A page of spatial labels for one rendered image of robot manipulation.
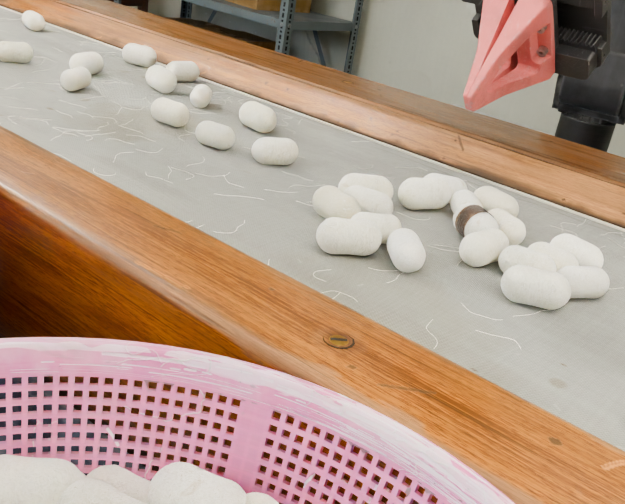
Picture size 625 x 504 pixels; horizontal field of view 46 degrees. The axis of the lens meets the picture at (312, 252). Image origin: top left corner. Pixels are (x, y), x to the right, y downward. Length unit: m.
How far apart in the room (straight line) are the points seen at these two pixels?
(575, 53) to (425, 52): 2.42
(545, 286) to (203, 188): 0.22
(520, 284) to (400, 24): 2.68
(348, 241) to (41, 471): 0.22
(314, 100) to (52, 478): 0.52
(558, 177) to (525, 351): 0.26
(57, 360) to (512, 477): 0.14
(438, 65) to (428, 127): 2.29
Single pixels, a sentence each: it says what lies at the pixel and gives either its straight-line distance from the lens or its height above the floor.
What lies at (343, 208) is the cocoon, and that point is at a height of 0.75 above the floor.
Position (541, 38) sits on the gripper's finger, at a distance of 0.55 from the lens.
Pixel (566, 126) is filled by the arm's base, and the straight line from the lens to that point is 0.92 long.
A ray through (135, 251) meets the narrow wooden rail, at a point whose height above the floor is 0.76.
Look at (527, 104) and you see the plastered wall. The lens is 2.75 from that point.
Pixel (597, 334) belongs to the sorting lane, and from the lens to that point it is 0.40.
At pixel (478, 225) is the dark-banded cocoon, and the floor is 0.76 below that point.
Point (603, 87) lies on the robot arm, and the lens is 0.88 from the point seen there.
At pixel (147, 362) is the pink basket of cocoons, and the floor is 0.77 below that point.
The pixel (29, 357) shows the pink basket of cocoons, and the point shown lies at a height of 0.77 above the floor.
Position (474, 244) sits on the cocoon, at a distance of 0.42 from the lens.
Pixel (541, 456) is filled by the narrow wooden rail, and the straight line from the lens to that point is 0.25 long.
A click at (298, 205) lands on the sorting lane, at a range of 0.47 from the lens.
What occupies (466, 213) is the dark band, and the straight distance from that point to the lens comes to 0.46.
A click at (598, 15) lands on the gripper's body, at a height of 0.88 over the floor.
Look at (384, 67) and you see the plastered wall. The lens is 3.09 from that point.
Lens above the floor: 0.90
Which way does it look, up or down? 24 degrees down
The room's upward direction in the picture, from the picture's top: 10 degrees clockwise
